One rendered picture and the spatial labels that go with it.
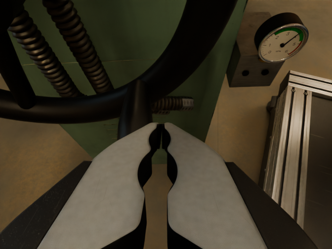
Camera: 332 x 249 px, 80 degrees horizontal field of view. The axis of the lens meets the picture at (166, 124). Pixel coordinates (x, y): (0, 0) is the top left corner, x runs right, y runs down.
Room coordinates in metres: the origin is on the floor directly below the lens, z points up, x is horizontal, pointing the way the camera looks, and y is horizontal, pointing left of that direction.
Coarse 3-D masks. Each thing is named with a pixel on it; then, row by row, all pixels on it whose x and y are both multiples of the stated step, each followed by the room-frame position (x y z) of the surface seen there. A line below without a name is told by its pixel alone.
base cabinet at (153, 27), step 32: (32, 0) 0.30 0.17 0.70; (96, 0) 0.30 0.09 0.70; (128, 0) 0.30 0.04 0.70; (160, 0) 0.30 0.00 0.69; (96, 32) 0.30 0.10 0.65; (128, 32) 0.30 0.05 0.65; (160, 32) 0.30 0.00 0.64; (224, 32) 0.29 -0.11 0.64; (32, 64) 0.30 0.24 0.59; (64, 64) 0.30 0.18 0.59; (128, 64) 0.30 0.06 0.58; (224, 64) 0.29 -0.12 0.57; (192, 96) 0.29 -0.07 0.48; (64, 128) 0.31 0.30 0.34; (96, 128) 0.30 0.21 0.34; (192, 128) 0.29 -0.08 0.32; (160, 160) 0.30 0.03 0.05
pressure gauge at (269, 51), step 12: (288, 12) 0.25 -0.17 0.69; (264, 24) 0.25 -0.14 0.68; (276, 24) 0.23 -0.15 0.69; (288, 24) 0.22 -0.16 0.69; (300, 24) 0.22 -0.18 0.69; (264, 36) 0.23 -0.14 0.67; (276, 36) 0.23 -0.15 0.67; (288, 36) 0.23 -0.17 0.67; (300, 36) 0.22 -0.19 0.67; (264, 48) 0.23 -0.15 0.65; (276, 48) 0.23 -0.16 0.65; (288, 48) 0.22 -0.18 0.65; (300, 48) 0.22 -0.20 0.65; (264, 60) 0.22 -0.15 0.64; (276, 60) 0.22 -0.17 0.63
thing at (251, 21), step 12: (252, 12) 0.37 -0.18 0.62; (264, 12) 0.37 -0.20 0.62; (252, 24) 0.33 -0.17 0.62; (240, 36) 0.30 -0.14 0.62; (252, 36) 0.30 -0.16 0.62; (240, 48) 0.27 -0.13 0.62; (252, 48) 0.27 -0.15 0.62; (240, 60) 0.25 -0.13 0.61; (252, 60) 0.25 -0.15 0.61; (228, 72) 0.28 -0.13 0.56; (240, 72) 0.25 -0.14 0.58; (252, 72) 0.25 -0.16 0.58; (264, 72) 0.25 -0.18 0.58; (276, 72) 0.25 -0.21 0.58; (240, 84) 0.25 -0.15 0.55; (252, 84) 0.25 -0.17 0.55; (264, 84) 0.25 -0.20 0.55
